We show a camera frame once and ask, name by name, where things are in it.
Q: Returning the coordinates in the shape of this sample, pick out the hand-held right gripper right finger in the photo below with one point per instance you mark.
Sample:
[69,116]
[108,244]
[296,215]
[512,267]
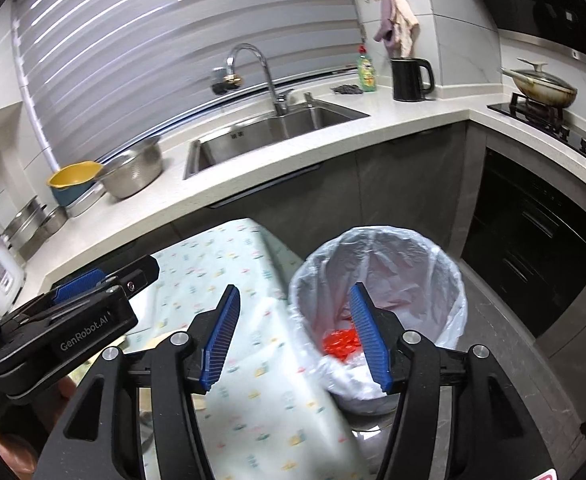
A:
[368,335]

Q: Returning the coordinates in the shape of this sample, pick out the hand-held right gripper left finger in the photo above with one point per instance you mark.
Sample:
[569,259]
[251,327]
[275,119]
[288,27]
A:
[220,335]

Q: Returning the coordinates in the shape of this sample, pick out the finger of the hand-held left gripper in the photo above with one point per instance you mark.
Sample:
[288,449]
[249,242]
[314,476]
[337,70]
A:
[80,282]

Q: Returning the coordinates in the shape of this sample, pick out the trash bin with clear liner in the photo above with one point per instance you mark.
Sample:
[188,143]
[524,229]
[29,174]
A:
[423,270]

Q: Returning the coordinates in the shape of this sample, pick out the red plastic wrapper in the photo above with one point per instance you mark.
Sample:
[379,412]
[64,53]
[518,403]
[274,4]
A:
[342,345]

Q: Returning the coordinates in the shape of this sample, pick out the stainless steel container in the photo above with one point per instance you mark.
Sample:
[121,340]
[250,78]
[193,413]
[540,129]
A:
[33,225]

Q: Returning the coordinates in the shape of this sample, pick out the white rice cooker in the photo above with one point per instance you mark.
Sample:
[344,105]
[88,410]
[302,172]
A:
[5,270]

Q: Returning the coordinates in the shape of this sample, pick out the blue bowl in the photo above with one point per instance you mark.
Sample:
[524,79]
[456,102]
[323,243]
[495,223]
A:
[68,196]

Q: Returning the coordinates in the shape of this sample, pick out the floral tablecloth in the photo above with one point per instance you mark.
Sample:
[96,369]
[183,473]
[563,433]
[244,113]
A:
[273,410]

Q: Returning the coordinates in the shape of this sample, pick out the yellow bowl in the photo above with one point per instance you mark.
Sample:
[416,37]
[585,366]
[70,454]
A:
[73,175]

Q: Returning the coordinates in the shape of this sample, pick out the stainless steel colander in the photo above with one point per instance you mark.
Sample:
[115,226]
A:
[133,170]

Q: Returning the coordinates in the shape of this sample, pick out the grey base cabinet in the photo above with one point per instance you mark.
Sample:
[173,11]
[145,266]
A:
[373,185]

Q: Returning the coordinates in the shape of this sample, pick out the black built-in oven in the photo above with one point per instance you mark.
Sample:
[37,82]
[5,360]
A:
[523,225]

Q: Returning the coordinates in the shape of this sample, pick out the stainless steel sink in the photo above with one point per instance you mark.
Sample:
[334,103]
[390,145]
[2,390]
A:
[273,125]

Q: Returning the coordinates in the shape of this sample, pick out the sink soap dispenser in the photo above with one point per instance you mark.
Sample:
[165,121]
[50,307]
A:
[309,100]

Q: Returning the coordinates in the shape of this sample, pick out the black faucet filter attachment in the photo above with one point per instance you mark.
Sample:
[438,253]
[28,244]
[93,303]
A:
[223,84]

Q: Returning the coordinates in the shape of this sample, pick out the dark scrubbing pad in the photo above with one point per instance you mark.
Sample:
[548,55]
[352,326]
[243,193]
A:
[345,90]

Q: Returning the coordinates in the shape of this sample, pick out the striped window blinds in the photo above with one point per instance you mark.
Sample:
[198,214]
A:
[148,35]

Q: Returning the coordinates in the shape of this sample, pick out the black electric kettle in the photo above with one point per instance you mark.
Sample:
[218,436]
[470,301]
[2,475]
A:
[408,80]

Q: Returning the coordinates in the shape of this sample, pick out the green dish soap bottle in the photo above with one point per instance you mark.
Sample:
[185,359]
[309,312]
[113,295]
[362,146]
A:
[366,75]

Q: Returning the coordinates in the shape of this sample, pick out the chrome kitchen faucet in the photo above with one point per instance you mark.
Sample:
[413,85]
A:
[265,67]

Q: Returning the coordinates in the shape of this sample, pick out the black gas stove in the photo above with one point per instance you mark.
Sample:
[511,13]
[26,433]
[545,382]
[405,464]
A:
[533,116]

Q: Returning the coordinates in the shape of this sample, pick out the frying pan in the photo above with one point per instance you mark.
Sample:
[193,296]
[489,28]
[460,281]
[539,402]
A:
[548,97]

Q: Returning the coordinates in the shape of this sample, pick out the glass pan lid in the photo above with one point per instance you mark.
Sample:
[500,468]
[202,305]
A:
[543,79]

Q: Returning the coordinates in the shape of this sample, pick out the purple hanging cloth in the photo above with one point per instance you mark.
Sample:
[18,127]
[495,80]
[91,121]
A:
[385,20]

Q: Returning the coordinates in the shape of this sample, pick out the cream hanging cloth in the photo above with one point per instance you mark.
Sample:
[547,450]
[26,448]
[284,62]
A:
[405,20]

